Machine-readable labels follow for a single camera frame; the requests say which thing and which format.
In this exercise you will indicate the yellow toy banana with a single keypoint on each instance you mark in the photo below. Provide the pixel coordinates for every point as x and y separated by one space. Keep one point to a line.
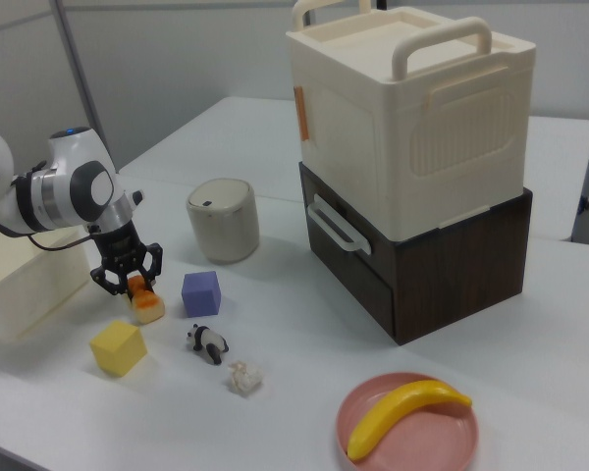
397 412

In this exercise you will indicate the grey partition post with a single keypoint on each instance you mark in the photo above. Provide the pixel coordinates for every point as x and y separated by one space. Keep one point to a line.
81 68

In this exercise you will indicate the dark wooden drawer cabinet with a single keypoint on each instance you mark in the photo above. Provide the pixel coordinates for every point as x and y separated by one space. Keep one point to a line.
451 275

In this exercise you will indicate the yellow foam cube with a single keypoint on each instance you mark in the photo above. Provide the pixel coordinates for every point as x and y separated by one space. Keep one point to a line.
118 348

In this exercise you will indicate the toy panda figure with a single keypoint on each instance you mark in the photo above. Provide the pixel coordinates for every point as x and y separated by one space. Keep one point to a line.
207 339

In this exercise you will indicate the orange tape strip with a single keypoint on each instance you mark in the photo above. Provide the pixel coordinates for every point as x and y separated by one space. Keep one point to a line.
303 115

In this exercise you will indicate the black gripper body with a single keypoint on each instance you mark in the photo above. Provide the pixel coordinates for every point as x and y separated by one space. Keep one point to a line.
120 243

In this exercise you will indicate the small white toy figure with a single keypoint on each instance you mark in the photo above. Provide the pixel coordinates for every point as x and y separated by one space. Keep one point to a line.
245 377

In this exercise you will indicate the cream plastic basket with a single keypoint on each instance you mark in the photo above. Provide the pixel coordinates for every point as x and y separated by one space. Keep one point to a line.
19 279

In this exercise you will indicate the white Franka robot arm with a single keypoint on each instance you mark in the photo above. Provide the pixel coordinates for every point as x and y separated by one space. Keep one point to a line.
64 186

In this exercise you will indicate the pink plate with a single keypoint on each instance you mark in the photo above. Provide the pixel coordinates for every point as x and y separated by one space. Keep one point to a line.
422 432

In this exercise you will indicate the purple foam cube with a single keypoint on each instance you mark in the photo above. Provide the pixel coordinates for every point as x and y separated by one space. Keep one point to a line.
201 294

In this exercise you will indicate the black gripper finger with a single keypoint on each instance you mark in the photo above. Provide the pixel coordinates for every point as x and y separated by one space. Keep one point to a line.
154 260
110 282

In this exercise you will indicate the toy bread loaf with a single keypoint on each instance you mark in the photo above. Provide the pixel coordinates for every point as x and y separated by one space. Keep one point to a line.
147 304

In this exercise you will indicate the beige lidded trash can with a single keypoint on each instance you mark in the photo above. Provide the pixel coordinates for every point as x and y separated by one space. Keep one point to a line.
223 221

